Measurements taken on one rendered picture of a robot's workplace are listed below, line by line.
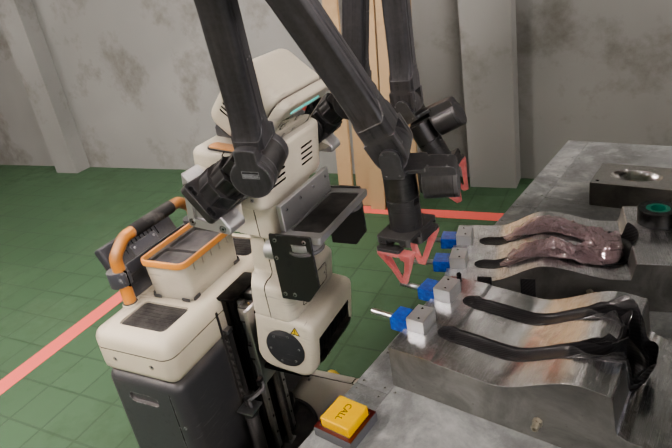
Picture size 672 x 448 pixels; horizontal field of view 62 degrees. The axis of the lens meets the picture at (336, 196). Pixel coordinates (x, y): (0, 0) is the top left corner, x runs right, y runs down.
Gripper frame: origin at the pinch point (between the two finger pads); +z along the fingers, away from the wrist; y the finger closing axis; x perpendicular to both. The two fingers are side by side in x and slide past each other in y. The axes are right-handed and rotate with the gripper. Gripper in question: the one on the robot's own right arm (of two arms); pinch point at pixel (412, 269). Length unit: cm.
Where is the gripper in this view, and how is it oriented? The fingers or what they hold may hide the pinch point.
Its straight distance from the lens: 103.3
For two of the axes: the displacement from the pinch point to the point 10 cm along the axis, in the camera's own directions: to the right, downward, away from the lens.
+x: -7.9, -1.0, 6.0
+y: 5.8, -4.1, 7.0
